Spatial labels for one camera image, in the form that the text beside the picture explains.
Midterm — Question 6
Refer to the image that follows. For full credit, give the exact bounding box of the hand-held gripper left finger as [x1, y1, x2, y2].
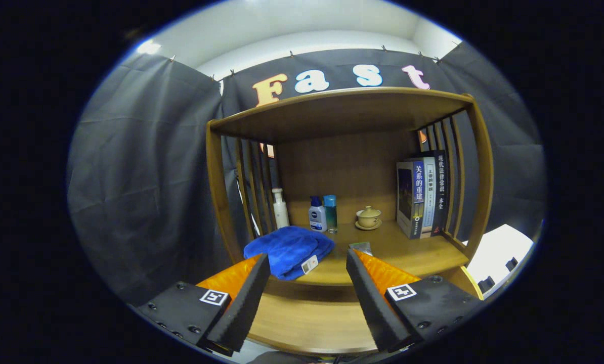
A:
[138, 253, 271, 357]

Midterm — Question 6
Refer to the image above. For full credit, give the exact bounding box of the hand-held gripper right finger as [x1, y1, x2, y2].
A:
[346, 248, 485, 353]

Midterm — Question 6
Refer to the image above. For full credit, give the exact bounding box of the wooden drawer with black knob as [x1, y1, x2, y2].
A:
[246, 265, 485, 357]

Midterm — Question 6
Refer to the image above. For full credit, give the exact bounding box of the wooden countertop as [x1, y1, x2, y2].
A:
[251, 221, 469, 288]

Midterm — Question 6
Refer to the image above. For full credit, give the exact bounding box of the wooden cabinet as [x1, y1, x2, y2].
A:
[205, 87, 495, 304]

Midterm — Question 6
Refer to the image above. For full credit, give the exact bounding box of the blue folded towel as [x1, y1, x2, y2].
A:
[243, 225, 336, 281]

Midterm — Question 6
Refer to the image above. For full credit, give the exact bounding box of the beige lidded teacup with saucer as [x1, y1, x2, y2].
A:
[355, 206, 382, 231]

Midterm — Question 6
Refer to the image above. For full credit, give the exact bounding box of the teal bottle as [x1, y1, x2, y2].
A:
[323, 195, 338, 234]

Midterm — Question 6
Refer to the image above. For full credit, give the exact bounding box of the white bottle with blue cap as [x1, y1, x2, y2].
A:
[309, 196, 328, 233]

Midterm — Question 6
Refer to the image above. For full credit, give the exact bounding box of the white pump bottle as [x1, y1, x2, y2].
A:
[272, 188, 290, 229]

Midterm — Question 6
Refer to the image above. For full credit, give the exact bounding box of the book with pale spine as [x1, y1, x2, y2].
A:
[421, 156, 437, 238]

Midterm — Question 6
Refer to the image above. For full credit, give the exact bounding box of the book with black spine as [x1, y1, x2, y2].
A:
[431, 150, 449, 237]

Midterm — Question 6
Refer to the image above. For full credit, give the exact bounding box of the white table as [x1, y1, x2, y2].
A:
[466, 224, 534, 299]

